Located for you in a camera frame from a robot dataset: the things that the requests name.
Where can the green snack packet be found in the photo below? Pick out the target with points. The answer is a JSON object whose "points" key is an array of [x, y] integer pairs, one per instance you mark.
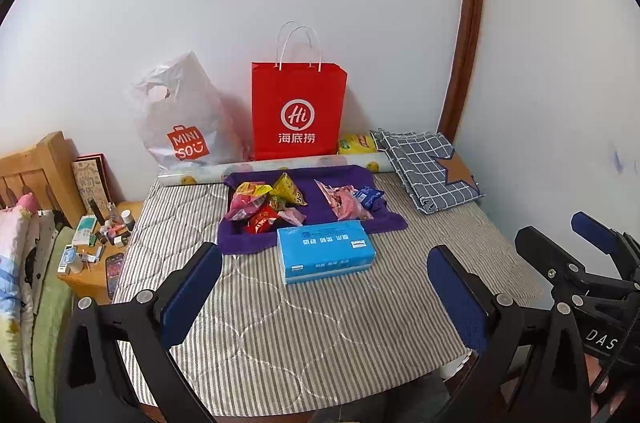
{"points": [[277, 204]]}

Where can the folded blue checked cloth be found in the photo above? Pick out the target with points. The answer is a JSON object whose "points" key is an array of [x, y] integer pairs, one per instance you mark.
{"points": [[425, 173]]}

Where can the pale pink snack packet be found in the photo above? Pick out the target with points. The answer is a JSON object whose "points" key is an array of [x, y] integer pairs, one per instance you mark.
{"points": [[292, 216]]}

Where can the printed pillow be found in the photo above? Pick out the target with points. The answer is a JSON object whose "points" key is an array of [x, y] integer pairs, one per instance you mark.
{"points": [[15, 263]]}

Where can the smartphone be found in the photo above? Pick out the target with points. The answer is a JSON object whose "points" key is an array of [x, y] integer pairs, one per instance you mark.
{"points": [[114, 274]]}

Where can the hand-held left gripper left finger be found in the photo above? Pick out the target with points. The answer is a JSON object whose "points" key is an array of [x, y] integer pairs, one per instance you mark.
{"points": [[192, 288]]}

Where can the purple towel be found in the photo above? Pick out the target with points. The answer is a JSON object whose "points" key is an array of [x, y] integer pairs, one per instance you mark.
{"points": [[240, 240]]}

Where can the green blanket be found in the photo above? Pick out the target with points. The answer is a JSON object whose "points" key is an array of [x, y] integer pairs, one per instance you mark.
{"points": [[50, 328]]}

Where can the white plastic bag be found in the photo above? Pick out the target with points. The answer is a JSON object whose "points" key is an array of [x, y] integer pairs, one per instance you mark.
{"points": [[185, 113]]}

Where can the rolled fruit print mat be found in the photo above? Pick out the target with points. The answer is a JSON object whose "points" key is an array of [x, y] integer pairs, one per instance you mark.
{"points": [[200, 175]]}

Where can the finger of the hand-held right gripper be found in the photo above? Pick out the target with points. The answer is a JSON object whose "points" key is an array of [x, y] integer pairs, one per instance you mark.
{"points": [[597, 233], [542, 248]]}

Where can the wooden nightstand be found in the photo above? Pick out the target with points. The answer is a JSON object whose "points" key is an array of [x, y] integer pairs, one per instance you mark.
{"points": [[95, 285]]}

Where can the blue snack packet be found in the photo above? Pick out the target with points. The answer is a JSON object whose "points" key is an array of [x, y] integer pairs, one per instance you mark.
{"points": [[367, 197]]}

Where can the yellow red snack packet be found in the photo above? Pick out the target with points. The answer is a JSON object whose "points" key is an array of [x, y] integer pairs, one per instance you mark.
{"points": [[252, 189]]}

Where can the glass bottle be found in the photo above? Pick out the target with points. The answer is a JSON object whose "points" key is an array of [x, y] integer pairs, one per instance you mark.
{"points": [[111, 213]]}

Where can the white box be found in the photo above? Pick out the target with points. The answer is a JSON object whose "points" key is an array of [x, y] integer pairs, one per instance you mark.
{"points": [[66, 258]]}

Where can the pink lettered snack packet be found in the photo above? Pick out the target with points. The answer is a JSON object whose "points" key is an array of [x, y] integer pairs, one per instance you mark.
{"points": [[240, 208]]}

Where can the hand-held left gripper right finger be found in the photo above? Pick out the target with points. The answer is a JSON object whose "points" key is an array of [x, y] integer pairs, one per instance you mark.
{"points": [[460, 298]]}

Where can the cluster of small cosmetics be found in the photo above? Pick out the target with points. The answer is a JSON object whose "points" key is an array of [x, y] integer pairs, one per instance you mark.
{"points": [[112, 235]]}

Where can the red paper bag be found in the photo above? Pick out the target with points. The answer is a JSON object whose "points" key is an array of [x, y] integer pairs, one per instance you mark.
{"points": [[300, 103]]}

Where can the brown wooden door frame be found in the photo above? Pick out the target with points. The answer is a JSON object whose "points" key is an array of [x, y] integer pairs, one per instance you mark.
{"points": [[470, 3]]}

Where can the strawberry print snack packet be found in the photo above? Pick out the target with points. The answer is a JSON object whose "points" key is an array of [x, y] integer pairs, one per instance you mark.
{"points": [[352, 205]]}

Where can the wooden headboard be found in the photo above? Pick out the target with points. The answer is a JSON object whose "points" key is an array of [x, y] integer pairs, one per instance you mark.
{"points": [[35, 173]]}

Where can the blue tissue pack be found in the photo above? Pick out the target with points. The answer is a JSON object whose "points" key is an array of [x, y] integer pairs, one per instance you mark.
{"points": [[325, 253]]}

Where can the yellow triangular snack packet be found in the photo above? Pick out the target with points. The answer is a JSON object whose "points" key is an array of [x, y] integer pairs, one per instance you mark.
{"points": [[289, 190]]}

